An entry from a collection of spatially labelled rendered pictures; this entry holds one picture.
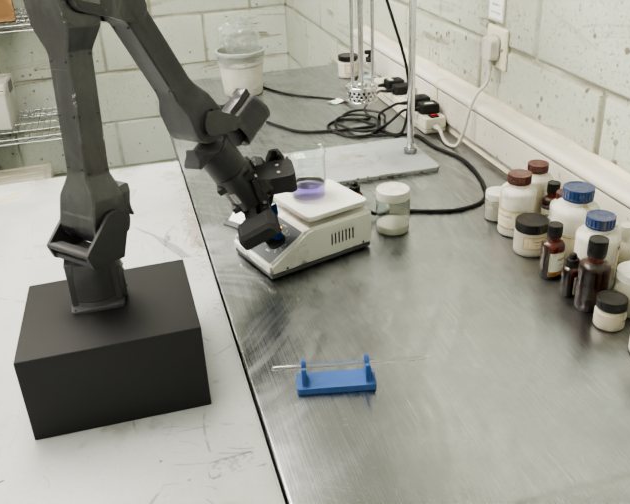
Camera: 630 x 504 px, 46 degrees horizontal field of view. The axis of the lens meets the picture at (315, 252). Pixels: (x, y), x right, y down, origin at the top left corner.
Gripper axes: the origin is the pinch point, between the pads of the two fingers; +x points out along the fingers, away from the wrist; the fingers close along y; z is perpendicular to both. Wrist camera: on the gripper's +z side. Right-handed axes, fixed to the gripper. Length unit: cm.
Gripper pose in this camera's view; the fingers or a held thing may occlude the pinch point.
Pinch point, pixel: (269, 221)
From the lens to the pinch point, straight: 117.4
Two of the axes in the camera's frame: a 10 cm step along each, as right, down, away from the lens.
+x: 4.6, 6.2, 6.4
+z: 8.7, -4.6, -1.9
